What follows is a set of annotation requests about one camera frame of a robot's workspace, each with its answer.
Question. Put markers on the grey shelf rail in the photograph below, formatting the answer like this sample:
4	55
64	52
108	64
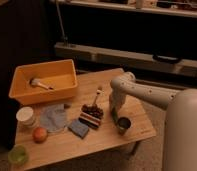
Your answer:
129	59

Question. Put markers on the dark grapes bunch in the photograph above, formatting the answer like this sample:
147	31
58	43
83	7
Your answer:
93	110

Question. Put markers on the yellow plastic bin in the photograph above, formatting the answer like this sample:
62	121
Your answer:
60	75

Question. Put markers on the metal cup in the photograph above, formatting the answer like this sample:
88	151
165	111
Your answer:
123	124

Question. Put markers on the white plastic cup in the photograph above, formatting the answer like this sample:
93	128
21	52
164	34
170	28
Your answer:
25	116

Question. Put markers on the white brush in bin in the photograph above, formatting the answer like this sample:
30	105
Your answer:
35	82

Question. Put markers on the red apple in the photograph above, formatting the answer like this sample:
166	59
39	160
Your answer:
39	134

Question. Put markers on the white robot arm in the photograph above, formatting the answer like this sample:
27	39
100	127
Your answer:
180	131

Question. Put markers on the wooden table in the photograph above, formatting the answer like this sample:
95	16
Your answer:
65	145

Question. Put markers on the green plastic cup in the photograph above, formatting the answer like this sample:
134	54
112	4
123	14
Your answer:
18	155

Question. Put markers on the striped block toy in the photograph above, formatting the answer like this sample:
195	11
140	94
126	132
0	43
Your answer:
90	120

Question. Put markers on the grey cloth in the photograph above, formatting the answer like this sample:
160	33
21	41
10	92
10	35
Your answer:
54	118

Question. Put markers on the blue sponge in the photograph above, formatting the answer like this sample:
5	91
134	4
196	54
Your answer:
78	128

